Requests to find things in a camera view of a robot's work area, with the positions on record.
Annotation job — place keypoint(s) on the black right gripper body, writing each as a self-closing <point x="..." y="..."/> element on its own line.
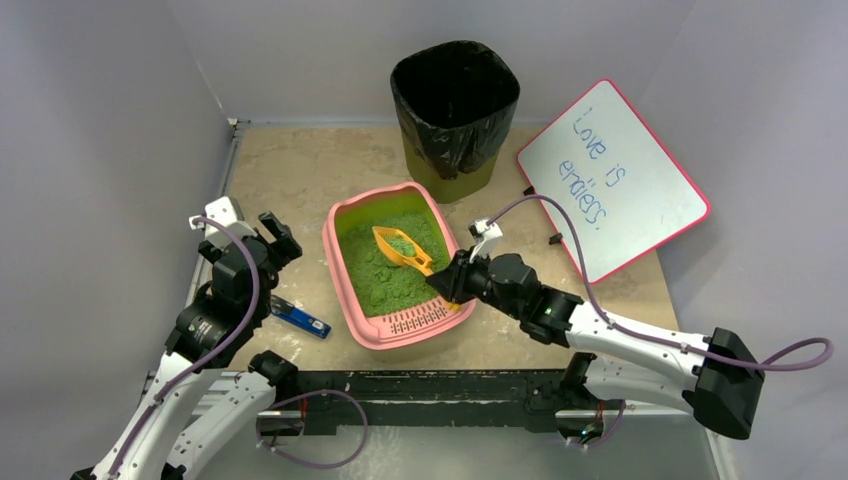
<point x="464" y="279"/>

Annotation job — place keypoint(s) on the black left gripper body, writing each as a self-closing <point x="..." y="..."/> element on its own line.
<point x="266" y="240"/>

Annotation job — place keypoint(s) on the green litter clump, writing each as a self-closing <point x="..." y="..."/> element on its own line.
<point x="401" y="245"/>

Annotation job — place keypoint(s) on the yellow litter scoop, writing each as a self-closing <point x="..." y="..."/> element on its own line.
<point x="402" y="277"/>

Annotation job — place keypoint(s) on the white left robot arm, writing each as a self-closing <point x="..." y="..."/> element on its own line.
<point x="164" y="440"/>

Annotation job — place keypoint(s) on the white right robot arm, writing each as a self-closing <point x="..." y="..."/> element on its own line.
<point x="649" y="358"/>

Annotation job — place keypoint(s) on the green cat litter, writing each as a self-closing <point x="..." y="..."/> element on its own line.
<point x="360" y="253"/>

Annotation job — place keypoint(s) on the pink and green litter box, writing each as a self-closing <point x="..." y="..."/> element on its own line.
<point x="398" y="329"/>

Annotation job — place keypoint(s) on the blue and black stapler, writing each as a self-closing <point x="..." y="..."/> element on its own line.
<point x="291" y="314"/>

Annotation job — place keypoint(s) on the olive green trash bin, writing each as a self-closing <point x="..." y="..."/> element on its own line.
<point x="446" y="191"/>

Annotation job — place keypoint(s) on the pink framed whiteboard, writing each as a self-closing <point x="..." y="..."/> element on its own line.
<point x="619" y="192"/>

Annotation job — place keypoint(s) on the black trash bag liner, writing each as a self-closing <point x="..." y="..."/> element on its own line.
<point x="455" y="103"/>

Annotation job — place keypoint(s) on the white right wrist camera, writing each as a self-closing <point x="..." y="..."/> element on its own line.
<point x="487" y="235"/>

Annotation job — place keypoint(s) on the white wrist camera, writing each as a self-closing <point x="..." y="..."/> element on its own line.
<point x="487" y="235"/>
<point x="227" y="212"/>

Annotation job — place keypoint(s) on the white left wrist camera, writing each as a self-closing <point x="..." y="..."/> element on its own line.
<point x="227" y="212"/>

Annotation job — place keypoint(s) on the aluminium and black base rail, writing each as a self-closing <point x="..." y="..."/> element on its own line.
<point x="572" y="401"/>

